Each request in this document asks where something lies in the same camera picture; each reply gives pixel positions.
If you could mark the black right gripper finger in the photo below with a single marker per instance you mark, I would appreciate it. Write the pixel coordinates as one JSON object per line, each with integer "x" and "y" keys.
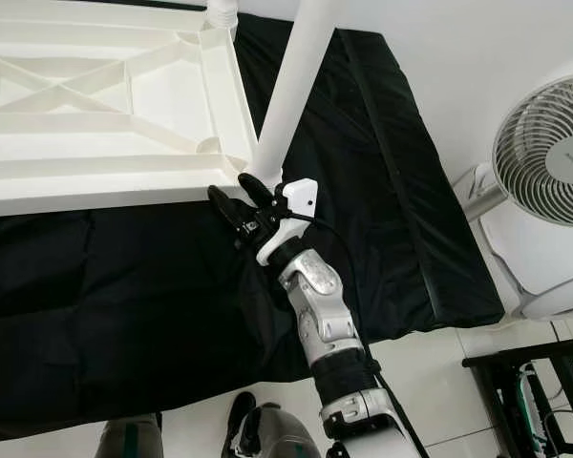
{"x": 229, "y": 210}
{"x": 256, "y": 192}

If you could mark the white plastic table leg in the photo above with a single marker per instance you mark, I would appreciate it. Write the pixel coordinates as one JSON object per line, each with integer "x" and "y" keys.
{"x": 296, "y": 76}
{"x": 222, "y": 11}

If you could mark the white plastic table top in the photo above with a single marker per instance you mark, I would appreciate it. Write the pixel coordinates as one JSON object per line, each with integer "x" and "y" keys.
{"x": 86, "y": 95}

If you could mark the black tablecloth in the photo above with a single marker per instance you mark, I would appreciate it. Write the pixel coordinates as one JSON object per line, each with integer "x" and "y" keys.
{"x": 134, "y": 286}

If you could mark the grey right robot foot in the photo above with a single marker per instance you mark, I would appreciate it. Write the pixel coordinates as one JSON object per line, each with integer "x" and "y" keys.
{"x": 272, "y": 434}

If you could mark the grey robot foot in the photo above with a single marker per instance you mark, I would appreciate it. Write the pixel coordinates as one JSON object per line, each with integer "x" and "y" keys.
{"x": 134, "y": 439}
{"x": 272, "y": 434}

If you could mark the grey left robot foot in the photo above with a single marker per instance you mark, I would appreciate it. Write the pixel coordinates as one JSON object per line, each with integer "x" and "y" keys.
{"x": 134, "y": 439}

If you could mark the white floor fan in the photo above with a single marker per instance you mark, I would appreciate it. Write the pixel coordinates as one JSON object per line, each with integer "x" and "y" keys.
{"x": 544, "y": 153}

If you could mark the green white appliance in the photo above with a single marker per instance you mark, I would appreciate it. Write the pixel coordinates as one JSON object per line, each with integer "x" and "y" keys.
{"x": 530, "y": 405}

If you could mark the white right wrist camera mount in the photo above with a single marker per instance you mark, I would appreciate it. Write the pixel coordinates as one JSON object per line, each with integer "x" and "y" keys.
{"x": 296, "y": 200}

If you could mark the black metal furniture frame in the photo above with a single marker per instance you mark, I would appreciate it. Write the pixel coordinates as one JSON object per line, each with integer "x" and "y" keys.
{"x": 487, "y": 367}

